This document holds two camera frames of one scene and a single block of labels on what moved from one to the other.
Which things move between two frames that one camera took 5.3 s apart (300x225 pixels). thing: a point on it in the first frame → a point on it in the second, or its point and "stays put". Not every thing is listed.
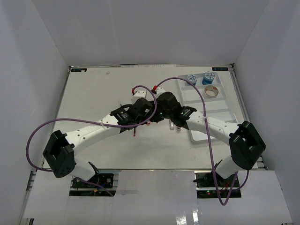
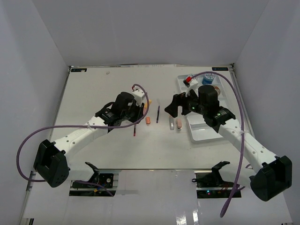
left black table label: (78, 70) stays put
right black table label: (220, 68) stays put
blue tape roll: (208, 78) stays put
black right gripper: (156, 119) → (179, 100)
